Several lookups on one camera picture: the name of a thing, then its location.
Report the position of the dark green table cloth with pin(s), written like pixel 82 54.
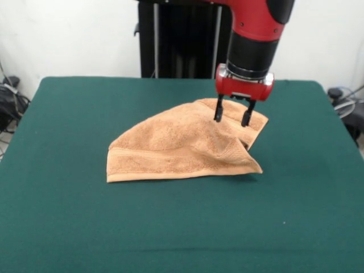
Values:
pixel 71 213

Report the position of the black robot pedestal frame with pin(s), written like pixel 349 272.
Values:
pixel 185 42

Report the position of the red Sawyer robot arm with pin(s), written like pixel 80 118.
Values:
pixel 256 42

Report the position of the black equipment block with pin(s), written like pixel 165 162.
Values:
pixel 354 119

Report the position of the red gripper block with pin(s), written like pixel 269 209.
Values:
pixel 241 88

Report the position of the orange terry towel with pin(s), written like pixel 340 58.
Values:
pixel 170 148

